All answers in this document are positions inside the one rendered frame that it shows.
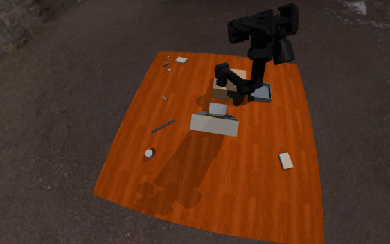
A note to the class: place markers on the dark grey cylinder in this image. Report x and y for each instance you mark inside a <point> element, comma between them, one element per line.
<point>149,153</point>

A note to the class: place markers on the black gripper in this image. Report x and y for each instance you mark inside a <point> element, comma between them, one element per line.
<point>263,25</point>

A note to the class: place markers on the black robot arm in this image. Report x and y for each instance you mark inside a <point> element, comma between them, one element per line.
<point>261,51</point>

